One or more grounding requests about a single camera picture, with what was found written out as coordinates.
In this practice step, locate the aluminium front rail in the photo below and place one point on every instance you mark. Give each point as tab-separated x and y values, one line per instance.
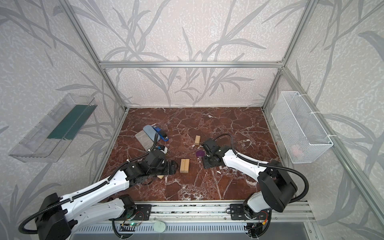
214	211

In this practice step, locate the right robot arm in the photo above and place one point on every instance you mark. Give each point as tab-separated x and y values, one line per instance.
277	188

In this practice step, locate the pink object in basket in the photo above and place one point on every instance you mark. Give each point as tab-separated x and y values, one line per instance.
297	151

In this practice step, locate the white wire mesh basket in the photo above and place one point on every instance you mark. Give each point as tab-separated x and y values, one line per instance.
298	124

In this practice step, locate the light blue oval case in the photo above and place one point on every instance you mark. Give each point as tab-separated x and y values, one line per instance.
151	133

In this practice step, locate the purple block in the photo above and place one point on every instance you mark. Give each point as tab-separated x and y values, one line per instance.
200	154

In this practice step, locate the clear plastic wall tray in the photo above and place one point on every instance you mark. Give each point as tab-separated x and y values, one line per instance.
50	138

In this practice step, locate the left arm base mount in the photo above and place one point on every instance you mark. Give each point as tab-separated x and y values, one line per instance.
139	212

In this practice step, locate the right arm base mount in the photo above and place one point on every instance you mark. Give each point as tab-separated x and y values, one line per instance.
238	212

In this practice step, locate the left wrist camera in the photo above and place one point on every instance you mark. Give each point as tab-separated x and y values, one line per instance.
162	148

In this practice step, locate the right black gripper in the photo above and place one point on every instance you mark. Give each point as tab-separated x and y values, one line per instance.
208	160

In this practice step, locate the blue black tool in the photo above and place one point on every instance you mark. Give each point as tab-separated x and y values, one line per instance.
162	133

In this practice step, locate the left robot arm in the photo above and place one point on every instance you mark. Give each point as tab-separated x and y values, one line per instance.
59	217

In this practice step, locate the pale green round disc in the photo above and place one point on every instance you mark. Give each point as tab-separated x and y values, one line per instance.
159	227

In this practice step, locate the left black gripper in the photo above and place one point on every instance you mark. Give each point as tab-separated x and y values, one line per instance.
170	167

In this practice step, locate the grey sponge block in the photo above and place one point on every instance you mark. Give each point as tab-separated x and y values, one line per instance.
144	140

